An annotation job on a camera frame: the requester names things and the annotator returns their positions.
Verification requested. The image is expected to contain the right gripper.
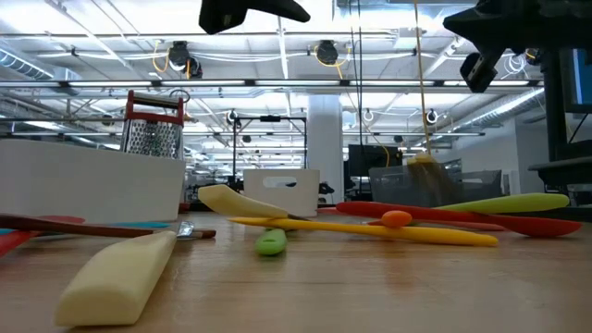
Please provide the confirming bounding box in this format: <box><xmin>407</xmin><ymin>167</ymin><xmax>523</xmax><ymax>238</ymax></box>
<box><xmin>442</xmin><ymin>0</ymin><xmax>556</xmax><ymax>93</ymax></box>

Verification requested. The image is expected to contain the light green silicone spoon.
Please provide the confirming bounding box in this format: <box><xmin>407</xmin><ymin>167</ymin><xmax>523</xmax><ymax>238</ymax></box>
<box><xmin>433</xmin><ymin>191</ymin><xmax>572</xmax><ymax>216</ymax></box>

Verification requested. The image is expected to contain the red silicone spoon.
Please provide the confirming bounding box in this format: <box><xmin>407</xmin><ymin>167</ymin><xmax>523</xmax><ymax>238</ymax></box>
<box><xmin>335</xmin><ymin>200</ymin><xmax>584</xmax><ymax>239</ymax></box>

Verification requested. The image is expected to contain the orange silicone spatula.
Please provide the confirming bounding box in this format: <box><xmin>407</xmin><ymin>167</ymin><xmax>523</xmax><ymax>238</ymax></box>
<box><xmin>379</xmin><ymin>209</ymin><xmax>414</xmax><ymax>229</ymax></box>

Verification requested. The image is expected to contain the yellow silicone spatula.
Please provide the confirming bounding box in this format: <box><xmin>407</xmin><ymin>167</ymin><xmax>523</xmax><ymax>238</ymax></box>
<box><xmin>228</xmin><ymin>216</ymin><xmax>500</xmax><ymax>248</ymax></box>

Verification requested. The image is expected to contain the blue silicone spatula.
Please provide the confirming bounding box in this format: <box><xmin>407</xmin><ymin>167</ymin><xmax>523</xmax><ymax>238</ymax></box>
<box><xmin>0</xmin><ymin>220</ymin><xmax>172</xmax><ymax>236</ymax></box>

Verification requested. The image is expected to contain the green silicone spatula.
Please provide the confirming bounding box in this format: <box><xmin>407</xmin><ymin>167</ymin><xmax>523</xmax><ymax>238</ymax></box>
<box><xmin>253</xmin><ymin>227</ymin><xmax>290</xmax><ymax>258</ymax></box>

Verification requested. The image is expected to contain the red silicone spatula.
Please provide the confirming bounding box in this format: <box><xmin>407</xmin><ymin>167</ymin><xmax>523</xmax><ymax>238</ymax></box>
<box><xmin>0</xmin><ymin>214</ymin><xmax>87</xmax><ymax>258</ymax></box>

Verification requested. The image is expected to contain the long ceiling light strip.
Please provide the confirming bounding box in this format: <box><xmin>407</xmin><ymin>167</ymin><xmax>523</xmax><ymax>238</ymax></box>
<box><xmin>0</xmin><ymin>78</ymin><xmax>545</xmax><ymax>90</ymax></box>

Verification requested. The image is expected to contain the computer monitor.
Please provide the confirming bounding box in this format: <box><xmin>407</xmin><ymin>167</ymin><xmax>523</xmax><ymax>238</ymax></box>
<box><xmin>540</xmin><ymin>45</ymin><xmax>592</xmax><ymax>163</ymax></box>

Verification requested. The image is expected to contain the red framed box grater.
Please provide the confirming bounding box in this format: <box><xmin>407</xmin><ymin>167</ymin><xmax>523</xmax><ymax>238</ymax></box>
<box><xmin>118</xmin><ymin>89</ymin><xmax>186</xmax><ymax>162</ymax></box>

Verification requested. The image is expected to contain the white building column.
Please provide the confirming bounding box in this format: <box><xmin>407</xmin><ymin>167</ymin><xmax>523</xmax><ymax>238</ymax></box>
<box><xmin>306</xmin><ymin>94</ymin><xmax>345</xmax><ymax>205</ymax></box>

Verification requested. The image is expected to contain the grey desk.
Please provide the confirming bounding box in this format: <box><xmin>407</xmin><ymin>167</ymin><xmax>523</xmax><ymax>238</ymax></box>
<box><xmin>526</xmin><ymin>155</ymin><xmax>592</xmax><ymax>187</ymax></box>

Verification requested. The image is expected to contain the black background screen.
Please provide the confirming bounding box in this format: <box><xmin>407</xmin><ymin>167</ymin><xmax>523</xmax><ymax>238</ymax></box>
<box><xmin>347</xmin><ymin>143</ymin><xmax>404</xmax><ymax>178</ymax></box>

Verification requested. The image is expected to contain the grey translucent plastic bin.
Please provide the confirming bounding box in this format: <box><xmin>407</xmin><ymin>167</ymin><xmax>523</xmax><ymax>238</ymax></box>
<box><xmin>367</xmin><ymin>164</ymin><xmax>504</xmax><ymax>210</ymax></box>

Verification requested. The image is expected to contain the small white plastic bin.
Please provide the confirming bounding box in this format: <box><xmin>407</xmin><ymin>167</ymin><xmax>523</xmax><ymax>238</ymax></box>
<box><xmin>241</xmin><ymin>167</ymin><xmax>321</xmax><ymax>219</ymax></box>

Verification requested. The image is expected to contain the large white plastic bin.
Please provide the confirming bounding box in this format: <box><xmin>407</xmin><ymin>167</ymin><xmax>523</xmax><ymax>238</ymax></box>
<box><xmin>0</xmin><ymin>138</ymin><xmax>187</xmax><ymax>224</ymax></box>

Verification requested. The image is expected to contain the large ceiling cable reel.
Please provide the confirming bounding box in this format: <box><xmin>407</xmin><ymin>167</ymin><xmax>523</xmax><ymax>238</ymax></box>
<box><xmin>315</xmin><ymin>39</ymin><xmax>339</xmax><ymax>67</ymax></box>
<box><xmin>166</xmin><ymin>40</ymin><xmax>204</xmax><ymax>80</ymax></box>

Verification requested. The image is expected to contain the yellow hanging cable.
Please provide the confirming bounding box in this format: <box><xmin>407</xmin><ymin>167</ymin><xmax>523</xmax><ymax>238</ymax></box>
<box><xmin>413</xmin><ymin>0</ymin><xmax>435</xmax><ymax>157</ymax></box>

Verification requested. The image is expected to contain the silver ceiling duct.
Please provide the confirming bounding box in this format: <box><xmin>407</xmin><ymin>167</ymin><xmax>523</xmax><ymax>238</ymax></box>
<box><xmin>0</xmin><ymin>45</ymin><xmax>56</xmax><ymax>83</ymax></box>
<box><xmin>450</xmin><ymin>87</ymin><xmax>546</xmax><ymax>134</ymax></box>

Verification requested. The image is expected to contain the black background stand frame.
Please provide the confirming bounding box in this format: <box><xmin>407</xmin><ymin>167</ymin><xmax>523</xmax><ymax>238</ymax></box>
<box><xmin>232</xmin><ymin>115</ymin><xmax>309</xmax><ymax>184</ymax></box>

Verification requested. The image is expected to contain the black hanging cable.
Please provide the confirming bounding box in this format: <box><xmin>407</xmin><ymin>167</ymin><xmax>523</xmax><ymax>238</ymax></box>
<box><xmin>349</xmin><ymin>0</ymin><xmax>365</xmax><ymax>203</ymax></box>

